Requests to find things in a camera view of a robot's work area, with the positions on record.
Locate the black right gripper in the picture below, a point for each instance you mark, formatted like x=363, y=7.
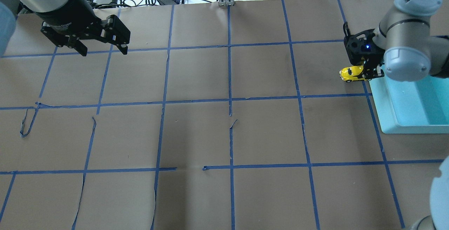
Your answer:
x=372, y=49

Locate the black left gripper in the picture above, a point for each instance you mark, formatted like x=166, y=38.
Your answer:
x=72, y=12

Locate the yellow beetle toy car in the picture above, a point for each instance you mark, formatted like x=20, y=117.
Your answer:
x=353, y=73

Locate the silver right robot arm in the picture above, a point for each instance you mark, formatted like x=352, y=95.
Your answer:
x=400, y=47

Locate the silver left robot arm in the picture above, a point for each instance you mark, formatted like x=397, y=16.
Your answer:
x=9, y=9

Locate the light blue plastic bin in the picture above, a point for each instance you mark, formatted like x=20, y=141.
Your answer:
x=419, y=107

